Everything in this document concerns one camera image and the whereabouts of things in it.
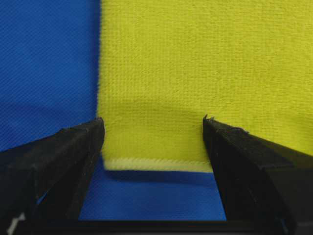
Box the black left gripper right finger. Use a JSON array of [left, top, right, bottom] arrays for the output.
[[202, 117, 313, 235]]

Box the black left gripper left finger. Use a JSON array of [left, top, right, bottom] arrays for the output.
[[0, 117, 105, 235]]

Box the yellow-green towel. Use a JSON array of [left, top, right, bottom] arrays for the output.
[[97, 0, 313, 172]]

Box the blue table cloth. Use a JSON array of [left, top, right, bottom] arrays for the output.
[[0, 0, 225, 220]]

